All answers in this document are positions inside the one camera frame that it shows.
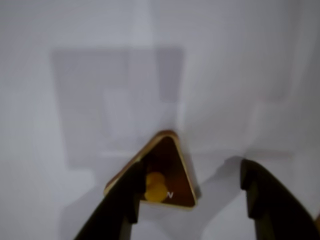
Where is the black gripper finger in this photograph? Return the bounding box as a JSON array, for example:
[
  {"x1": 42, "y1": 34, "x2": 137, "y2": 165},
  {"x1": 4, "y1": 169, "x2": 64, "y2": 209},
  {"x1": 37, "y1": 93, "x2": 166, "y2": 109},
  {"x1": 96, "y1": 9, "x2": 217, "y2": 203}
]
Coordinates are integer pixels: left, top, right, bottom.
[
  {"x1": 240, "y1": 159, "x2": 320, "y2": 240},
  {"x1": 73, "y1": 159, "x2": 146, "y2": 240}
]

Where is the brown triangle piece yellow pin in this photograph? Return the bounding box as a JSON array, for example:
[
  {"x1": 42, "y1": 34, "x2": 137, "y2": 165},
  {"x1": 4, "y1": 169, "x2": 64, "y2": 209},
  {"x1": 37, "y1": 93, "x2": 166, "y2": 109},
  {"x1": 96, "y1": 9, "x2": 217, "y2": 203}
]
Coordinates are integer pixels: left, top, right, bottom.
[{"x1": 103, "y1": 129, "x2": 200, "y2": 210}]

